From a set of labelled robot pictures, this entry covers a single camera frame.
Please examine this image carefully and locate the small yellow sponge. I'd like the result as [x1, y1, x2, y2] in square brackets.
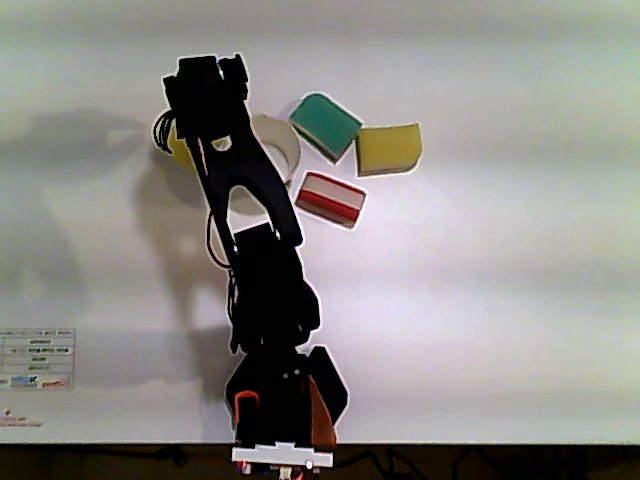
[167, 123, 196, 171]

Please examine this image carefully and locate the white paper cup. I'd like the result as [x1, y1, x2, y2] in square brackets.
[227, 113, 302, 217]

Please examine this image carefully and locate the green sponge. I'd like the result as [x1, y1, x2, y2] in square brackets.
[288, 92, 365, 166]

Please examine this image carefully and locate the red sponge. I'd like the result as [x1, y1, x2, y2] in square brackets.
[293, 171, 369, 231]

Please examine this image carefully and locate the large yellow sponge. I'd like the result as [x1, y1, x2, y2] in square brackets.
[354, 122, 423, 178]

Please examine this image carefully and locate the printed label sticker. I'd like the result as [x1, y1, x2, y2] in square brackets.
[0, 327, 77, 392]

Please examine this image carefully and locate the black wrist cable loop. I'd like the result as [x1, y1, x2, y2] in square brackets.
[151, 110, 177, 154]

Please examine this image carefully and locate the black power cable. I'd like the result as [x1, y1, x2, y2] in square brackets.
[153, 446, 190, 467]

